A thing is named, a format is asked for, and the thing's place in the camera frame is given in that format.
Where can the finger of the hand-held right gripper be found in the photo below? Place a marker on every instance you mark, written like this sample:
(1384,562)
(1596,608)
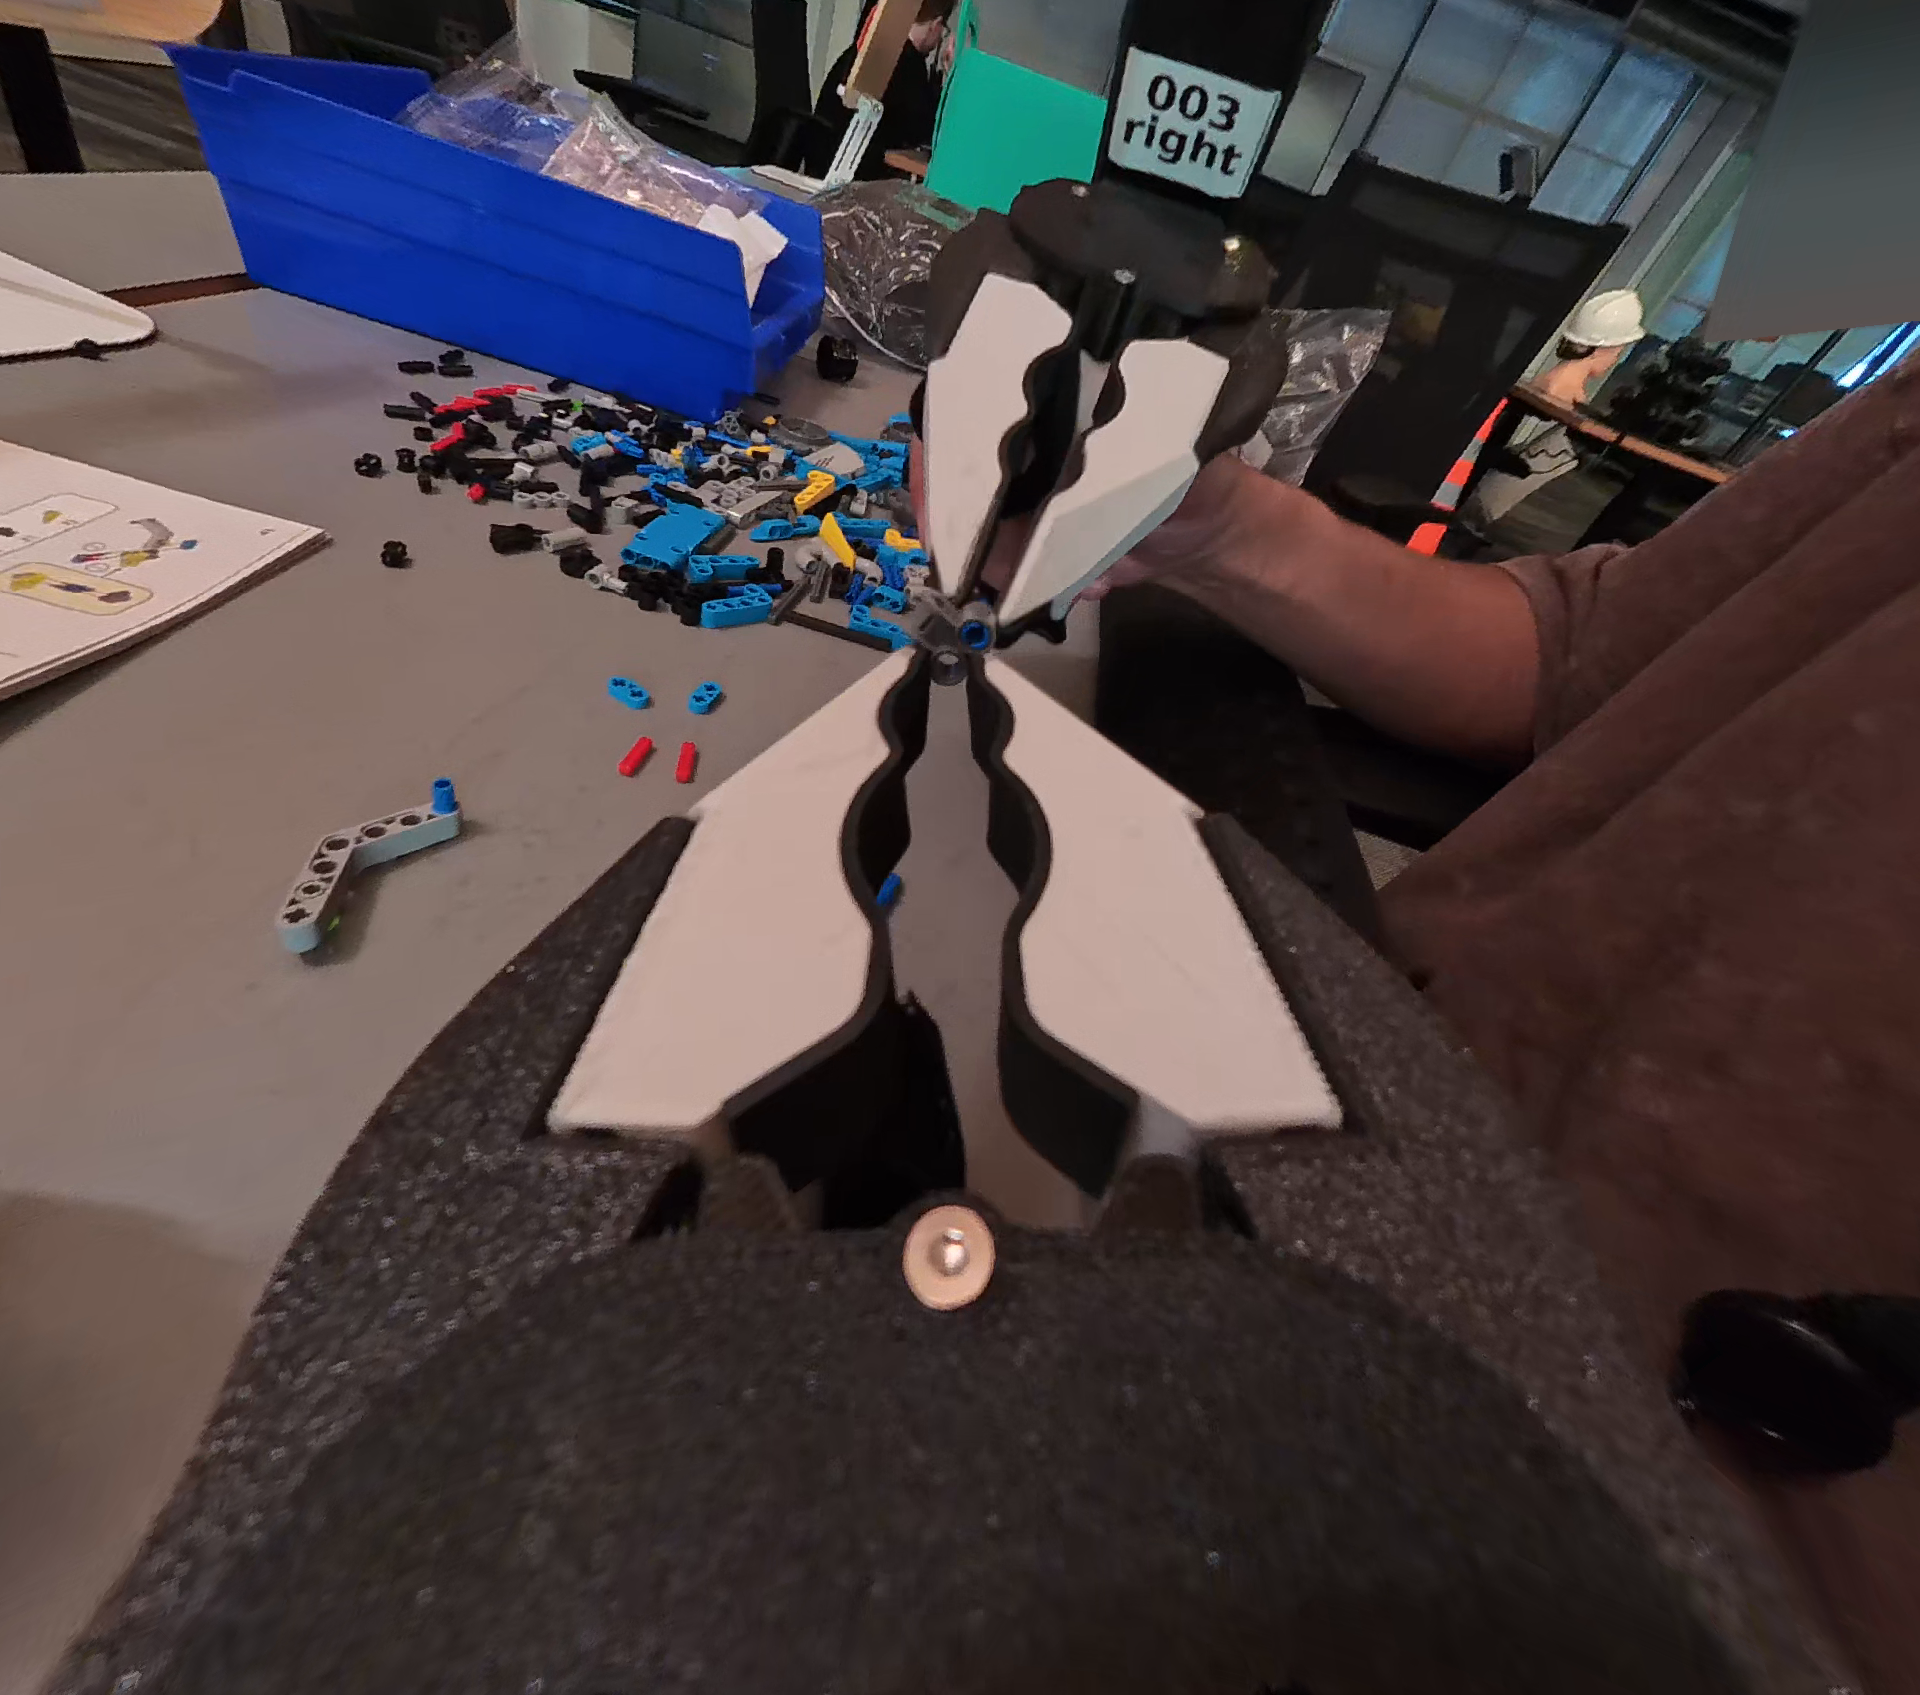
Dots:
(975,404)
(1141,434)

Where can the black mesh chair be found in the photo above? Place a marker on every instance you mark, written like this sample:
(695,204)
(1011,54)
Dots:
(1471,284)

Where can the grey angled beam piece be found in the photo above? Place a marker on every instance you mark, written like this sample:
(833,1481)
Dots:
(323,878)

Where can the blue plastic bin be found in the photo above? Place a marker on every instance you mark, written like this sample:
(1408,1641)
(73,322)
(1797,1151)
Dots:
(451,240)

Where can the open instruction booklet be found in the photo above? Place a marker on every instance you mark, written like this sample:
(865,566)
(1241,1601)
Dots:
(121,556)

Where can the person's right hand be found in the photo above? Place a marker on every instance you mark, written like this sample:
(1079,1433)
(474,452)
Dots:
(1245,526)

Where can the tan mannequin bust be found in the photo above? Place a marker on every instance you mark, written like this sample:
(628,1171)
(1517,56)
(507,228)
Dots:
(1574,374)

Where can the white folding book stand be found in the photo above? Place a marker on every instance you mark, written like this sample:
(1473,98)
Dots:
(44,300)

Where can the brown shirt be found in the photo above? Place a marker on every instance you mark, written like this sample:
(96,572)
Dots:
(1725,826)

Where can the pile of small brick pieces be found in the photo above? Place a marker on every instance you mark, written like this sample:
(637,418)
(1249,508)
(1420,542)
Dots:
(674,540)

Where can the clear bags in bin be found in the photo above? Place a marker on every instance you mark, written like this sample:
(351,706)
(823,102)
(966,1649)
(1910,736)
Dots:
(600,150)

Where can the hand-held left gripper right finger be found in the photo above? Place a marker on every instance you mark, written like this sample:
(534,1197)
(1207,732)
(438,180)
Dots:
(1170,959)

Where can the orange traffic cone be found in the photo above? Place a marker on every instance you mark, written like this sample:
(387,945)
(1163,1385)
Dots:
(1462,480)

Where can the person's right forearm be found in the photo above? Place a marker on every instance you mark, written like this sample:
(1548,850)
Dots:
(1424,630)

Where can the grey desk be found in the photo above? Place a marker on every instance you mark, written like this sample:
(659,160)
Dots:
(301,1079)

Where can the clear plastic bag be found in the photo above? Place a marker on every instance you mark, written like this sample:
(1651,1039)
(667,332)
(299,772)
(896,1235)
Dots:
(885,270)

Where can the small black wheel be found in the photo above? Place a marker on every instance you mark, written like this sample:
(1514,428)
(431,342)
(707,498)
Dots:
(838,358)

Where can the white hard hat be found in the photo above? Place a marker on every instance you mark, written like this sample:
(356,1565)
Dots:
(1605,314)

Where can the black perforated foam mat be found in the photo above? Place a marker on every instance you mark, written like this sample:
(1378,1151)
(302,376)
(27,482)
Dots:
(1201,706)

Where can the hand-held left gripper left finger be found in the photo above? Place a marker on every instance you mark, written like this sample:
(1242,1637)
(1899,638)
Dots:
(721,959)

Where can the teal plastic folder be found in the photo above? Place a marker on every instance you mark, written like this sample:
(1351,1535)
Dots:
(1020,120)

